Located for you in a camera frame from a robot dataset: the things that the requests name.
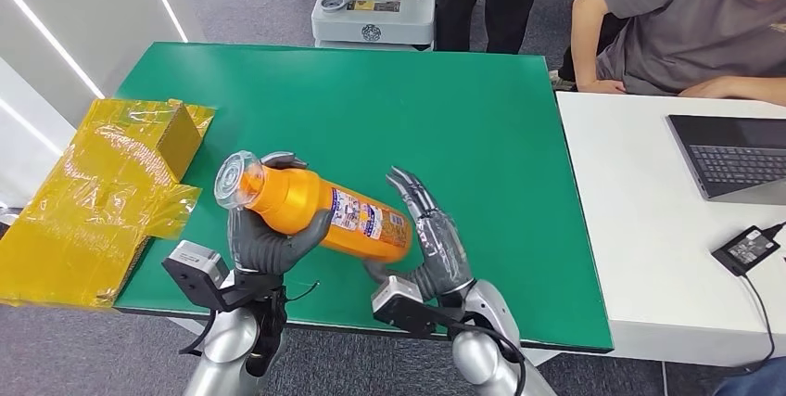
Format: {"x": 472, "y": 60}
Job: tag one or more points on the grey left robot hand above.
{"x": 264, "y": 252}

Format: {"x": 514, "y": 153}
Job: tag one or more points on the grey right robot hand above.
{"x": 445, "y": 252}

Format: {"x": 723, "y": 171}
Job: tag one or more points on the orange plastic bottle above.
{"x": 307, "y": 203}

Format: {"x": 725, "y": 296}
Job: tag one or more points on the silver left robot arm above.
{"x": 227, "y": 344}

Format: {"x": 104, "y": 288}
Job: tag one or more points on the yellow taped cardboard box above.
{"x": 92, "y": 209}

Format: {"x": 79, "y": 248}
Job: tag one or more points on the grey machine base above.
{"x": 371, "y": 27}

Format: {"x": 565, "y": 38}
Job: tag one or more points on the standing person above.
{"x": 491, "y": 0}

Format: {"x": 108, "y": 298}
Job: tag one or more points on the black power adapter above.
{"x": 746, "y": 250}

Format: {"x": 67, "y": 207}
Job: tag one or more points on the dark grey laptop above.
{"x": 737, "y": 163}

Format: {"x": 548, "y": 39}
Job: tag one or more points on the seated person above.
{"x": 688, "y": 24}

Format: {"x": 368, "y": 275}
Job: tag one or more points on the person's knee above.
{"x": 755, "y": 381}

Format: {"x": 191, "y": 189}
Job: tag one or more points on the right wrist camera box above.
{"x": 399, "y": 307}

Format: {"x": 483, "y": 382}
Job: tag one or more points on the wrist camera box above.
{"x": 193, "y": 276}
{"x": 399, "y": 307}

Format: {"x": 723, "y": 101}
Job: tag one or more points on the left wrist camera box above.
{"x": 193, "y": 276}

